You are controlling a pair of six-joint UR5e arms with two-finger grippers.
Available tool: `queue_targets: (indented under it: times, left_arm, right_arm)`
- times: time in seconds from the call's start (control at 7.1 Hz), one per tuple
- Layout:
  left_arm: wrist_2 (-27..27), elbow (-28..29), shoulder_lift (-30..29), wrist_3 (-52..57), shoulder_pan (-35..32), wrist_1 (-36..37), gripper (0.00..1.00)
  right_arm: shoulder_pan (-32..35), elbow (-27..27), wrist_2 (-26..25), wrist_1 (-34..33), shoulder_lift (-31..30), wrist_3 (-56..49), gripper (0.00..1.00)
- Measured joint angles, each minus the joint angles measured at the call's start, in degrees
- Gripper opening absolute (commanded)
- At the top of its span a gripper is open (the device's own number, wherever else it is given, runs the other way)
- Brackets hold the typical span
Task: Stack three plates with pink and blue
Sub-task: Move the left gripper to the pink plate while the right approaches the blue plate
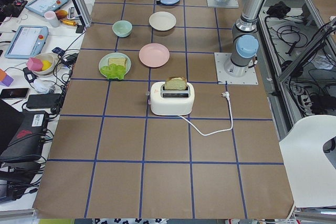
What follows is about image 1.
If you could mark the green bowl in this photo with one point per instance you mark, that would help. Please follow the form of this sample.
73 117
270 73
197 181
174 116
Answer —
122 28

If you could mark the blue teach pendant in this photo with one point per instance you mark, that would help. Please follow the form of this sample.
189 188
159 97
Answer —
39 7
27 42

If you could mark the green lettuce leaf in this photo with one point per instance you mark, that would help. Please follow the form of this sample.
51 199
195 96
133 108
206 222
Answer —
113 72

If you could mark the beige bowl with toys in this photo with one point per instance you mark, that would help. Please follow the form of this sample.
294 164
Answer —
49 63

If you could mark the beige plate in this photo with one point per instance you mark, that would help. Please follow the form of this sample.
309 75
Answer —
162 21

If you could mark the black smartphone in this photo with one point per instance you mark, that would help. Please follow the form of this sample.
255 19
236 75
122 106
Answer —
14 93

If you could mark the black laptop bag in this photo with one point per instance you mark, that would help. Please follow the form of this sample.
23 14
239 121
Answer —
22 134

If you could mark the blue teach pendant near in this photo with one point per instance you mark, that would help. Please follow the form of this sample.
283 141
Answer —
27 42

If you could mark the pink cup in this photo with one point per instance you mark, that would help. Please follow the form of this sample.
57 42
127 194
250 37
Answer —
51 17

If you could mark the white chair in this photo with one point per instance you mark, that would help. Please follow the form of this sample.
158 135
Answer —
311 175

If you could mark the white toaster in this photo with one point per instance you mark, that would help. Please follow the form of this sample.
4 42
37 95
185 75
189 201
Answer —
171 102

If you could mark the green plate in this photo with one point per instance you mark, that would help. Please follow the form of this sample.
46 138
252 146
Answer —
104 60

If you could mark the blue teach pendant far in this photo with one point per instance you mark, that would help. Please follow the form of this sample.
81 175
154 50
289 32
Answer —
39 7

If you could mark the pink plate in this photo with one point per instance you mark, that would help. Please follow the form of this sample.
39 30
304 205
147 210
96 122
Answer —
154 55

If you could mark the bread slice on plate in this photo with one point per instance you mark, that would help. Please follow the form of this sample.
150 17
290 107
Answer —
118 61

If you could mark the silver robot arm near toaster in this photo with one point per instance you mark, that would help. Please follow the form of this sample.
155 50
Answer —
244 42

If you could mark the pink toy block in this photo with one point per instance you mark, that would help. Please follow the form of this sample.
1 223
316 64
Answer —
34 64

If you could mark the bread slice in toaster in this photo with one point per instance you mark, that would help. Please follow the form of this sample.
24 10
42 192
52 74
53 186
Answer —
175 83

